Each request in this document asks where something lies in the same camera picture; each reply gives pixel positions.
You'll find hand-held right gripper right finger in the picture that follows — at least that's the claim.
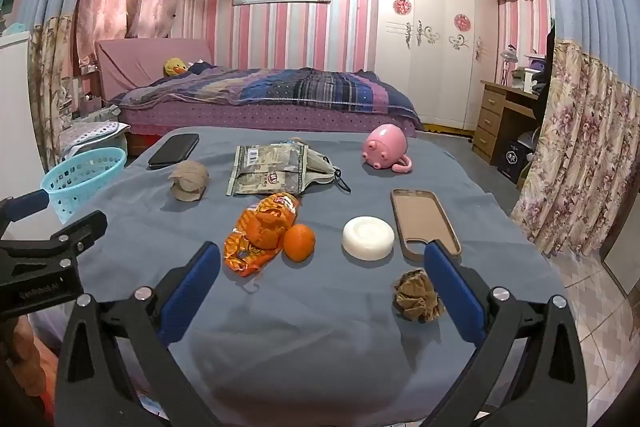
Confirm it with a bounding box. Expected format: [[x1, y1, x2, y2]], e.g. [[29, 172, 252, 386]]
[[424, 240, 588, 427]]

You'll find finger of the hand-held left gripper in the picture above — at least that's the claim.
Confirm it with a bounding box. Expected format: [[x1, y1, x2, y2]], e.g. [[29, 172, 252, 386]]
[[0, 189, 51, 235], [0, 209, 108, 280]]

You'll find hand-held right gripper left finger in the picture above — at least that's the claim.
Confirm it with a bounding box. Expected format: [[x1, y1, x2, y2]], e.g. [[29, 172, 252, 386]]
[[54, 241, 236, 427]]

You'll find brown paper ball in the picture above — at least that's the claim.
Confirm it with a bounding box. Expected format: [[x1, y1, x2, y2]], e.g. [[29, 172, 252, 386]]
[[392, 269, 446, 323]]

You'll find light blue plastic basket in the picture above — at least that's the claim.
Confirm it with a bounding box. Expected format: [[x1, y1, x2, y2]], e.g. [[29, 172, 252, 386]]
[[40, 147, 128, 225]]

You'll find orange snack wrapper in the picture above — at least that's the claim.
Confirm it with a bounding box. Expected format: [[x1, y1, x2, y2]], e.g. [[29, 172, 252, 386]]
[[222, 192, 303, 279]]

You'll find large orange peel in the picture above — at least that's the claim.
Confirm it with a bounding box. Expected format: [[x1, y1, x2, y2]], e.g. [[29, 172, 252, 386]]
[[247, 207, 288, 250]]

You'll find white round soap bar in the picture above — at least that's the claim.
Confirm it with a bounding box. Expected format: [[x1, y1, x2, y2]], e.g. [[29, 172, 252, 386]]
[[342, 216, 396, 262]]

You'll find beige paper wad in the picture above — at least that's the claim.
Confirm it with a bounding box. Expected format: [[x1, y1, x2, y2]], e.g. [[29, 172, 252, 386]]
[[167, 159, 210, 202]]

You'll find mandarin orange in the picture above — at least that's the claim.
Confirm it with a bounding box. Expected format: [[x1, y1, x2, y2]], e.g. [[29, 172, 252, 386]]
[[283, 223, 317, 264]]

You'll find silver snack packet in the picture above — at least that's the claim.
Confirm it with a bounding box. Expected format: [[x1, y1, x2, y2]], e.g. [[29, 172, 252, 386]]
[[226, 143, 308, 198]]

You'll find grey face mask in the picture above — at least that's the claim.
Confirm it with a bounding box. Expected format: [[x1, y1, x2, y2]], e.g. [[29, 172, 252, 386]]
[[300, 146, 352, 194]]

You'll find person's left hand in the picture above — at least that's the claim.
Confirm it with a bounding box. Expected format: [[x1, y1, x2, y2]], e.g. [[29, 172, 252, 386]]
[[15, 317, 56, 413]]

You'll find smartphone with gold case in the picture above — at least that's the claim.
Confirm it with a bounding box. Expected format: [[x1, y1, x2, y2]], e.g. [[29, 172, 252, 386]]
[[390, 188, 462, 264]]

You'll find white refrigerator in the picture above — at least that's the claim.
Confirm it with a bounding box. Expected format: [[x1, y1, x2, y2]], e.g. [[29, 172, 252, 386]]
[[0, 29, 48, 208]]

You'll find white dotted cushion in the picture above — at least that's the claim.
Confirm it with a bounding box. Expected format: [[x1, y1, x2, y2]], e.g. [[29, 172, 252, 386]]
[[62, 119, 132, 152]]

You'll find small pink box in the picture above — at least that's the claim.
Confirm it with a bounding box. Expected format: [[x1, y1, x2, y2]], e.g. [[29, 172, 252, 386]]
[[80, 94, 121, 118]]

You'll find black phone wallet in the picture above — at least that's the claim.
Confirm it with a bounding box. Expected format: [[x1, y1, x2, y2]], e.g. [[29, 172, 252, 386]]
[[147, 133, 200, 170]]

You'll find grey-blue table cloth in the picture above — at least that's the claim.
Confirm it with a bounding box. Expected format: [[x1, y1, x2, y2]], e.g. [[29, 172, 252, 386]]
[[75, 126, 566, 427]]

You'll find black box with round label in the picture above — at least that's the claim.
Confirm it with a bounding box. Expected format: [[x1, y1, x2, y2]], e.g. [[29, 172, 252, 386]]
[[497, 139, 531, 180]]

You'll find pink pig cup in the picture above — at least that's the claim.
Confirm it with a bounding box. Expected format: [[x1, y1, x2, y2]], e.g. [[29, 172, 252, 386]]
[[362, 123, 413, 174]]

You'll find pink bed headboard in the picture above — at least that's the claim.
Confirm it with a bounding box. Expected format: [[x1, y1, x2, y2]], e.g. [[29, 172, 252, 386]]
[[95, 38, 216, 108]]

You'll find wooden desk with drawers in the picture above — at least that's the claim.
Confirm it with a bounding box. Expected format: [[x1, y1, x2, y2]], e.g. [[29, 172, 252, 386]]
[[471, 80, 543, 165]]

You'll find bed with purple dotted sheet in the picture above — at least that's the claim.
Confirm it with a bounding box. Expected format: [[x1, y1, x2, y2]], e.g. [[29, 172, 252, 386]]
[[107, 67, 426, 158]]

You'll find white wardrobe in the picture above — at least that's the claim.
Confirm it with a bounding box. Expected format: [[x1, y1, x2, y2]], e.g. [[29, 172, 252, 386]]
[[375, 0, 501, 132]]

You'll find white desktop box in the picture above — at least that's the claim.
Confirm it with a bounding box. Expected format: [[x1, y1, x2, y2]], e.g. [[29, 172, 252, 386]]
[[510, 67, 538, 92]]

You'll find striped patchwork blanket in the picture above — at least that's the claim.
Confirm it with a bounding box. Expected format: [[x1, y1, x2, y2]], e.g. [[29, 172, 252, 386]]
[[110, 67, 421, 122]]

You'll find silver desk lamp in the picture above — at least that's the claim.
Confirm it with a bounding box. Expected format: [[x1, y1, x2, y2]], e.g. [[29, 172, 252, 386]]
[[500, 44, 518, 88]]

